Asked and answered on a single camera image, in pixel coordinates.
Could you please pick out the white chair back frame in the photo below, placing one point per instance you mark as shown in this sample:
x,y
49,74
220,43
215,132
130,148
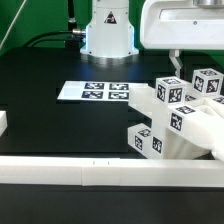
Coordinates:
x,y
200,121

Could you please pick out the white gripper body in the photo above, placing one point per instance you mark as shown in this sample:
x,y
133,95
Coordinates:
x,y
182,24

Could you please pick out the white U-shaped fence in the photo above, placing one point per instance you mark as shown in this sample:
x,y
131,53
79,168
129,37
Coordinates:
x,y
110,172

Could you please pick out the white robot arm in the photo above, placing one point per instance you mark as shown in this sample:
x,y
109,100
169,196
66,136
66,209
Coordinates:
x,y
110,35

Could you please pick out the white diagonal rod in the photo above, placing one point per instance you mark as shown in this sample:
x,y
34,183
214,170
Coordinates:
x,y
5,37

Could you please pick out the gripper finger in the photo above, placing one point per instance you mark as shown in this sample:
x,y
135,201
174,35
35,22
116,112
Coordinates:
x,y
174,55

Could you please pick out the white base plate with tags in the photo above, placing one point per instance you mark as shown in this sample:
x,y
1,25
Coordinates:
x,y
97,91

